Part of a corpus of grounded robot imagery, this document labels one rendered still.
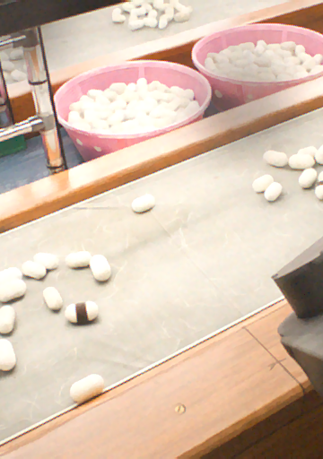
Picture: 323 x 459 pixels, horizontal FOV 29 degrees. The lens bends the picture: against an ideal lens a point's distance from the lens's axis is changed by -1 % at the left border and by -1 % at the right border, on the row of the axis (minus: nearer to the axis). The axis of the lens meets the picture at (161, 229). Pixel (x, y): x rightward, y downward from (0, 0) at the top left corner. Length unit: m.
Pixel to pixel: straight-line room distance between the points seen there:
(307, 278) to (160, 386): 0.40
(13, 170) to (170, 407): 0.62
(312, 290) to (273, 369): 0.40
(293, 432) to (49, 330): 0.28
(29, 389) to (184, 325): 0.17
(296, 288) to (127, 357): 0.45
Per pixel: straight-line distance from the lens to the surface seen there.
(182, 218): 0.81
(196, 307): 0.69
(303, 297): 0.21
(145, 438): 0.57
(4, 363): 0.66
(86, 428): 0.58
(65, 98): 1.12
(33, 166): 1.09
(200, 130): 0.95
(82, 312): 0.68
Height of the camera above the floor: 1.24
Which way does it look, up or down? 39 degrees down
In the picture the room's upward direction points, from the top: 5 degrees counter-clockwise
